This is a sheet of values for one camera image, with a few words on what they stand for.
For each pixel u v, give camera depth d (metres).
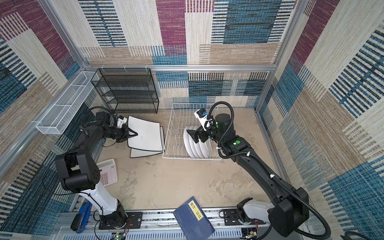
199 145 0.83
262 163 0.46
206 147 0.86
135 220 0.73
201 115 0.61
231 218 0.73
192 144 0.83
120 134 0.79
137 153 0.94
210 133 0.63
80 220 0.72
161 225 0.73
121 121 0.84
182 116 1.15
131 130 0.86
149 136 0.95
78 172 0.48
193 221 0.73
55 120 0.71
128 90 1.10
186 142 0.83
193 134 0.64
